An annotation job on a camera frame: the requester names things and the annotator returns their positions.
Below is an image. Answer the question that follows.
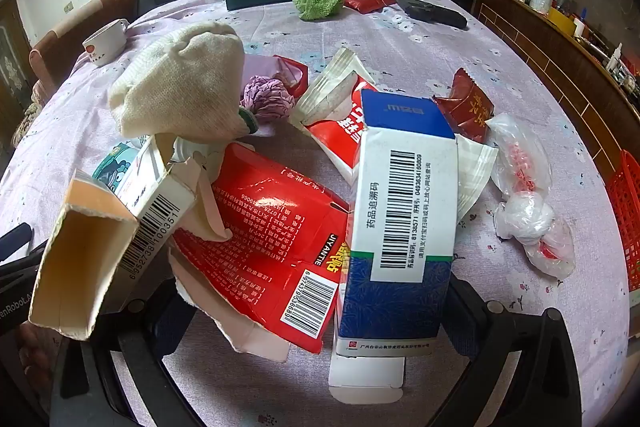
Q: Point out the wooden door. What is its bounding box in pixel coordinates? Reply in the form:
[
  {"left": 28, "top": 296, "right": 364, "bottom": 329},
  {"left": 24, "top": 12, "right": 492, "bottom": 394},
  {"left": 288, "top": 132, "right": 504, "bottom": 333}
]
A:
[{"left": 0, "top": 0, "right": 31, "bottom": 158}]

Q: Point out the teal tissue pack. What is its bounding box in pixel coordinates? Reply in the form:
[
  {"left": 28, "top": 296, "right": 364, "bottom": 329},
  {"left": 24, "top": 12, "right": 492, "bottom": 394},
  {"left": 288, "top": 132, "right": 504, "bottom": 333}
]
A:
[{"left": 92, "top": 142, "right": 151, "bottom": 198}]

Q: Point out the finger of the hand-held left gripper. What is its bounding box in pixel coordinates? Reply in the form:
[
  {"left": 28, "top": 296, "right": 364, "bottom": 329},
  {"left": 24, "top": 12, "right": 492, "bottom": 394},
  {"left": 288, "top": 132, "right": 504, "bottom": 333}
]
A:
[{"left": 0, "top": 222, "right": 36, "bottom": 259}]

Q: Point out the white carton with barcode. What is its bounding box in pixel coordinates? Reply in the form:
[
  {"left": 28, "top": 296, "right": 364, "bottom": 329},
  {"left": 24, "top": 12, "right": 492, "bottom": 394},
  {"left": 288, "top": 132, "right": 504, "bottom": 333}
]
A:
[{"left": 29, "top": 134, "right": 198, "bottom": 340}]

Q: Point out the person's left hand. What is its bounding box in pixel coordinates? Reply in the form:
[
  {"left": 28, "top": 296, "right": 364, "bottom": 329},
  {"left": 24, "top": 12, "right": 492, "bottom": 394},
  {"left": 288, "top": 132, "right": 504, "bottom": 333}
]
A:
[{"left": 17, "top": 322, "right": 68, "bottom": 408}]

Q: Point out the brown armchair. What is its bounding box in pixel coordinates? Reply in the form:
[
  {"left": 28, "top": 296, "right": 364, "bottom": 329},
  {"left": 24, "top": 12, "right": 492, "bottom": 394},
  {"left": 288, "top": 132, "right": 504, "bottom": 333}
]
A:
[{"left": 29, "top": 0, "right": 140, "bottom": 98}]

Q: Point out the purple red plastic bag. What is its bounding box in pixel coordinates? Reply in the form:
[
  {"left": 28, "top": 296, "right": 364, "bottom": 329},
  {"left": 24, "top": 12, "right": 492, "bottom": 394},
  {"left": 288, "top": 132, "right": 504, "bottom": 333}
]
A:
[{"left": 244, "top": 54, "right": 310, "bottom": 100}]

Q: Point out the purple paper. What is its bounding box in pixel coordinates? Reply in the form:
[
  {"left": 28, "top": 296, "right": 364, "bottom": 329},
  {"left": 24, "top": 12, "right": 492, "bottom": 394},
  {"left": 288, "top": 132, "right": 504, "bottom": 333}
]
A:
[{"left": 241, "top": 75, "right": 296, "bottom": 122}]

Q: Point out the blue white medicine box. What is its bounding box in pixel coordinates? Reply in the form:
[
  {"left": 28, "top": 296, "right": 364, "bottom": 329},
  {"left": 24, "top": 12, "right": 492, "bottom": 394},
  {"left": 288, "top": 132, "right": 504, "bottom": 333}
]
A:
[{"left": 327, "top": 89, "right": 458, "bottom": 403}]

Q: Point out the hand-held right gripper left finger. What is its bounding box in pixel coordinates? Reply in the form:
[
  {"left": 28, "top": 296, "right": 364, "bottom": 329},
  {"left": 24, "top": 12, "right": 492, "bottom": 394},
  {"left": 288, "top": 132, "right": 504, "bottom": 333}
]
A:
[{"left": 50, "top": 277, "right": 221, "bottom": 427}]

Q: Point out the dark red snack packet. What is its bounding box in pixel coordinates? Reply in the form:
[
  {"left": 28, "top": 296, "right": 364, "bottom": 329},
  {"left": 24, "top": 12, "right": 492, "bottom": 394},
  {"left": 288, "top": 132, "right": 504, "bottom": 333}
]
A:
[{"left": 432, "top": 68, "right": 496, "bottom": 145}]

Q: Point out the yellow box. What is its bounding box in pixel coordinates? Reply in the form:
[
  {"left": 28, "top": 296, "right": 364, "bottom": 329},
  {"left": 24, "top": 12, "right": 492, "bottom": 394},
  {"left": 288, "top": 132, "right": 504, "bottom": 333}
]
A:
[{"left": 547, "top": 7, "right": 576, "bottom": 35}]

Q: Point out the floral cushion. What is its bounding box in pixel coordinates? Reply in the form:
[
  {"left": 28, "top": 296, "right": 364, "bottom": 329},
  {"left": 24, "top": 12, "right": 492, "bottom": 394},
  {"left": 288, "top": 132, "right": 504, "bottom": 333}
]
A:
[{"left": 12, "top": 82, "right": 51, "bottom": 148}]

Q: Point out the black pistol-shaped tool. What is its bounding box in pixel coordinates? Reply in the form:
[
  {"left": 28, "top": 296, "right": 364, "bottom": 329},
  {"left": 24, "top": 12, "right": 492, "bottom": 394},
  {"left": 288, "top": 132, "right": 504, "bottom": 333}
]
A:
[{"left": 390, "top": 0, "right": 468, "bottom": 30}]

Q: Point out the red plastic basket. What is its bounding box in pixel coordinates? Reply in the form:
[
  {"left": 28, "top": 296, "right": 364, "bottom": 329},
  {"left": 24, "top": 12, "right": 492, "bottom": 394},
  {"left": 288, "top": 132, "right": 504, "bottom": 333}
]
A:
[{"left": 606, "top": 150, "right": 640, "bottom": 293}]

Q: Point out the white red sachet packet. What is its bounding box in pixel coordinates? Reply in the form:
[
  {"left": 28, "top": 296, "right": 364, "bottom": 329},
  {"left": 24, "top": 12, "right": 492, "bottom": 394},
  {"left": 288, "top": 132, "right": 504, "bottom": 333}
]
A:
[{"left": 292, "top": 47, "right": 499, "bottom": 220}]

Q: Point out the torn red carton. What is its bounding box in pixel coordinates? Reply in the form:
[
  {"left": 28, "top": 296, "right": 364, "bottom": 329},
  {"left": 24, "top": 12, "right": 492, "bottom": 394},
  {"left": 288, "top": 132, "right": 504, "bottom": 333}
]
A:
[{"left": 167, "top": 143, "right": 351, "bottom": 355}]

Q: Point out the cream knitted cloth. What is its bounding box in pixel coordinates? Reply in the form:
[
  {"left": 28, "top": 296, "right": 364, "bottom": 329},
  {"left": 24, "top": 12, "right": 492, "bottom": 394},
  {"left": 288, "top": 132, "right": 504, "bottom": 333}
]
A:
[{"left": 107, "top": 21, "right": 251, "bottom": 142}]

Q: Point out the knotted clear plastic bag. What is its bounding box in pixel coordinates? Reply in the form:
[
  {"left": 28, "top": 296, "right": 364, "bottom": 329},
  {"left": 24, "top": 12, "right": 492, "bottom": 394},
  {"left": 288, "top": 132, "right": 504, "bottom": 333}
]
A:
[{"left": 487, "top": 113, "right": 576, "bottom": 279}]

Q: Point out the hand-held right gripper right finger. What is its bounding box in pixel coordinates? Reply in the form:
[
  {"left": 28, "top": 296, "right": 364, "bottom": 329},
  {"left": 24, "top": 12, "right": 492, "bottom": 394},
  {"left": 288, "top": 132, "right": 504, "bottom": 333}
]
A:
[{"left": 430, "top": 274, "right": 583, "bottom": 427}]

